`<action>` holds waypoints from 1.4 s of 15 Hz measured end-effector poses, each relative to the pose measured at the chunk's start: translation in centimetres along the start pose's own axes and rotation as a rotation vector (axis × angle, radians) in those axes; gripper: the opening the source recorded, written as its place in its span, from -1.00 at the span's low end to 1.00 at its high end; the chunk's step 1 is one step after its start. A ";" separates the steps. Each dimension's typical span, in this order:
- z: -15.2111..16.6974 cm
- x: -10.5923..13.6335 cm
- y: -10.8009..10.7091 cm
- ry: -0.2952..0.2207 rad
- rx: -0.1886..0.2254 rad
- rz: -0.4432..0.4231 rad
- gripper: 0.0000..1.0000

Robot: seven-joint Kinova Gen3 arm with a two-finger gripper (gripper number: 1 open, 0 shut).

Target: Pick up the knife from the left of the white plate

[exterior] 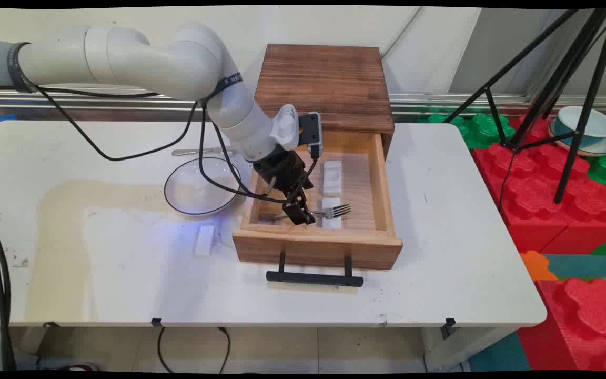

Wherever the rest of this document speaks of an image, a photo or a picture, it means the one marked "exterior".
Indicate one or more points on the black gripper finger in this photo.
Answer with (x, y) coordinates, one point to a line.
(305, 208)
(293, 212)

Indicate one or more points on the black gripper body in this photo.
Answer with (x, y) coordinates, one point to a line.
(282, 171)

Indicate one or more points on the silver metal fork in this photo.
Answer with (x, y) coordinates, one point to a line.
(334, 211)

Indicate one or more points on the silver metal knife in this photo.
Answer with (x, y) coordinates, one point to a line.
(192, 152)

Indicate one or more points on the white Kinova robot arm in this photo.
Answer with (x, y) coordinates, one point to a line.
(124, 58)

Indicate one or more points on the light wooden drawer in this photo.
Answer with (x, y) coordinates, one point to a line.
(355, 210)

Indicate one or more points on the white plate with black rim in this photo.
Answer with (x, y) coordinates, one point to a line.
(192, 195)

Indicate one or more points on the dark brown wooden cabinet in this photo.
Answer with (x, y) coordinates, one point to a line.
(324, 84)

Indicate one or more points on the white table leg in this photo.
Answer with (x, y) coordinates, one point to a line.
(466, 347)

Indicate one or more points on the large red foam block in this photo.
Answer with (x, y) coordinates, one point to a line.
(529, 195)

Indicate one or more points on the orange foam piece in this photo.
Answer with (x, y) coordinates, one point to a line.
(537, 266)

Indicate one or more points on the black tripod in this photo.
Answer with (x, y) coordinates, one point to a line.
(576, 147)

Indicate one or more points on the teal foam mat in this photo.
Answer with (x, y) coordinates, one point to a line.
(587, 266)

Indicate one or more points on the light blue bowl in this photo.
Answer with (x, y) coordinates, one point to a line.
(595, 123)

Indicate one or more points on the white ribbed camera mount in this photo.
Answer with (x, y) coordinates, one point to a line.
(285, 126)

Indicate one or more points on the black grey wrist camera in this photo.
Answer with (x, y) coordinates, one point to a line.
(309, 129)

